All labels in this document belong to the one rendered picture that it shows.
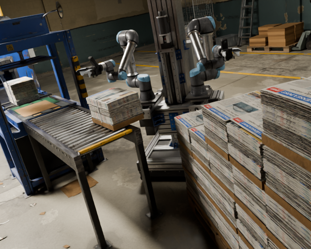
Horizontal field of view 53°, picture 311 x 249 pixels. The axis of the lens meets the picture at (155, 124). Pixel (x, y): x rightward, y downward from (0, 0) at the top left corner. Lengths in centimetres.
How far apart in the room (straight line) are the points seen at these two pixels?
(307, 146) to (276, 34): 727
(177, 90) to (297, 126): 195
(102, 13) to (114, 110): 988
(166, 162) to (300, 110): 209
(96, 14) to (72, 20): 93
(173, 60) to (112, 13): 953
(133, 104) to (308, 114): 163
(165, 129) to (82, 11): 916
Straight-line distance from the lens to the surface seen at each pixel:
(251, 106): 170
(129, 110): 243
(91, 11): 1192
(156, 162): 304
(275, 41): 833
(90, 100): 258
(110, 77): 282
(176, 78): 291
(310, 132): 106
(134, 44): 283
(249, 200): 159
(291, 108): 110
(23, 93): 413
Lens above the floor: 165
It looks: 21 degrees down
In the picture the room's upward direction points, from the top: 11 degrees counter-clockwise
